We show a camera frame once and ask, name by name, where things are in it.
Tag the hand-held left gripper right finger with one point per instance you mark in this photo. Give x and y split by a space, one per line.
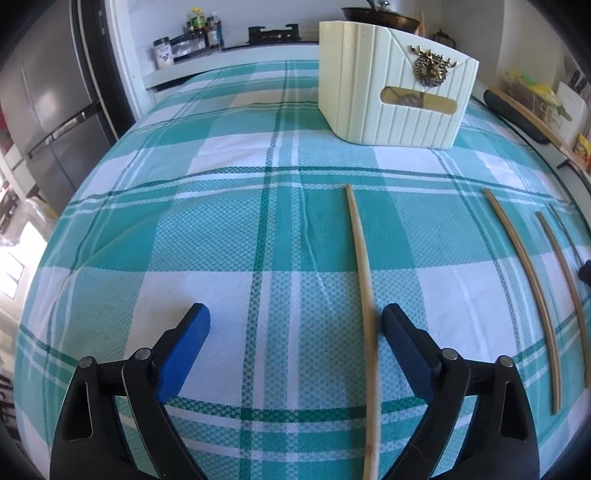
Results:
406 350

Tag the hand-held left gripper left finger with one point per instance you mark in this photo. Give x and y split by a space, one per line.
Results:
184 350

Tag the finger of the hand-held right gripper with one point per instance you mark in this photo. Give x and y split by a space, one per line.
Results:
587 271

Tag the cream utensil holder box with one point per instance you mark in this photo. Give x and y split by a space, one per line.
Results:
369 92

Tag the yellow packet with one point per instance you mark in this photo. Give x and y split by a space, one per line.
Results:
583 148

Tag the teal plaid tablecloth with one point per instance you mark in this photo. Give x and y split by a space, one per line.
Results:
231 230

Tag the wooden cutting board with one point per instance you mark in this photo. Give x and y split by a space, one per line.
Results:
545 129

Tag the black rolled mat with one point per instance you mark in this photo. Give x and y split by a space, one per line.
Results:
512 113

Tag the grey refrigerator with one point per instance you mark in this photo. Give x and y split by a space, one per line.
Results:
46 115

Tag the dark glass kettle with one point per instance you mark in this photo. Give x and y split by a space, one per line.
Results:
444 38

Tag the spice jar white label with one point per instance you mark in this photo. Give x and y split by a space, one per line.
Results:
162 54

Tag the glass spice jar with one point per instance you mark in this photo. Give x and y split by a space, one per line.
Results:
197 44
181 48

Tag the dark sauce bottle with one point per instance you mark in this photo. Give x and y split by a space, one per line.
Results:
213 32

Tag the dark wok with lid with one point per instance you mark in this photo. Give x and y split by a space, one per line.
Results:
383 16

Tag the black burner grate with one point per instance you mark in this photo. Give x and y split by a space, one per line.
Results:
272 34

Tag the oil bottle yellow cap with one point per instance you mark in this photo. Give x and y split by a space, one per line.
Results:
196 21

